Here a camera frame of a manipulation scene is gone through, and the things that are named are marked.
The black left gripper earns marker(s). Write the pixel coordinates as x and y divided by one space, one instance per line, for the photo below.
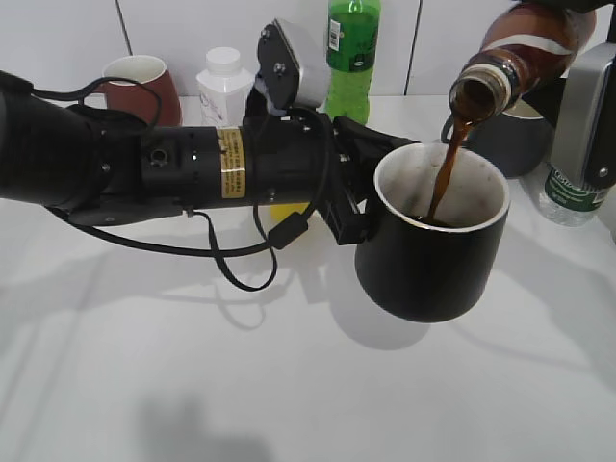
295 158

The black ceramic mug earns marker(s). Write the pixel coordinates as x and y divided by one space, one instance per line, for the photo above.
431 272

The brown Nescafe coffee bottle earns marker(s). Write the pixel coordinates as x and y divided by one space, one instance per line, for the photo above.
526 47

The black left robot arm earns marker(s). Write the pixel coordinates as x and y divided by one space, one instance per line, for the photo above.
96 168

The yellow paper cup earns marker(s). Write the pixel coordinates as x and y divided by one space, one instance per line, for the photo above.
280 212

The green soda bottle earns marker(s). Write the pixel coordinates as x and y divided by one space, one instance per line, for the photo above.
352 33

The white plastic milk bottle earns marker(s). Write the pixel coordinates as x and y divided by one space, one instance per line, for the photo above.
224 85

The dark grey ceramic mug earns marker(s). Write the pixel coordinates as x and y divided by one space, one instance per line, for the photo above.
515 141

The clear water bottle green label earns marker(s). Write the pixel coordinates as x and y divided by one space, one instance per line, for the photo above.
565 204

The dark red ceramic mug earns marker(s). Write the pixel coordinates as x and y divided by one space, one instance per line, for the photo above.
143 88

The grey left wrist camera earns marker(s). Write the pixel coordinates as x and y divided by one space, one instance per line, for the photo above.
293 70

